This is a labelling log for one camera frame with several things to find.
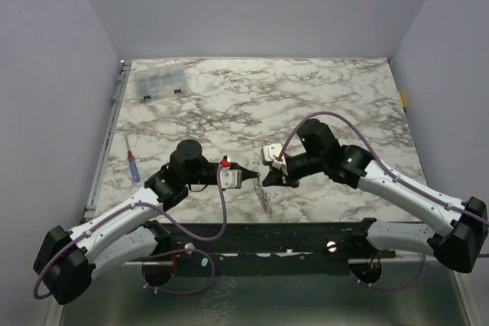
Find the blue red handled screwdriver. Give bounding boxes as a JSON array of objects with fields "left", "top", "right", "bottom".
[{"left": 125, "top": 135, "right": 141, "bottom": 183}]

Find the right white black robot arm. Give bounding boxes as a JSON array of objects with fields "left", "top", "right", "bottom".
[{"left": 261, "top": 118, "right": 488, "bottom": 273}]

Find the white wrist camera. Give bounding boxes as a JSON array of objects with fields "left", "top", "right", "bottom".
[
  {"left": 220, "top": 168, "right": 243, "bottom": 189},
  {"left": 261, "top": 144, "right": 287, "bottom": 173}
]

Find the left aluminium side rail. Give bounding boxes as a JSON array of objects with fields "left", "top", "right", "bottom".
[{"left": 83, "top": 60, "right": 132, "bottom": 218}]

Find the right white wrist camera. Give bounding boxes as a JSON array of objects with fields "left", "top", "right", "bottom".
[{"left": 261, "top": 144, "right": 287, "bottom": 173}]

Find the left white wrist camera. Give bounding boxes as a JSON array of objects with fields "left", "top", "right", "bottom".
[{"left": 220, "top": 168, "right": 243, "bottom": 189}]

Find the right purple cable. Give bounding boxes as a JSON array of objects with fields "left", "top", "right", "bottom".
[{"left": 274, "top": 111, "right": 489, "bottom": 292}]

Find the clear plastic compartment box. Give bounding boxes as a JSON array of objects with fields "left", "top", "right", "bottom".
[{"left": 134, "top": 64, "right": 189, "bottom": 102}]

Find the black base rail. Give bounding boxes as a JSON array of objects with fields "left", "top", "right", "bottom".
[{"left": 139, "top": 219, "right": 395, "bottom": 284}]

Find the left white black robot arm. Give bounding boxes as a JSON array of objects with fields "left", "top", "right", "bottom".
[{"left": 33, "top": 139, "right": 259, "bottom": 305}]

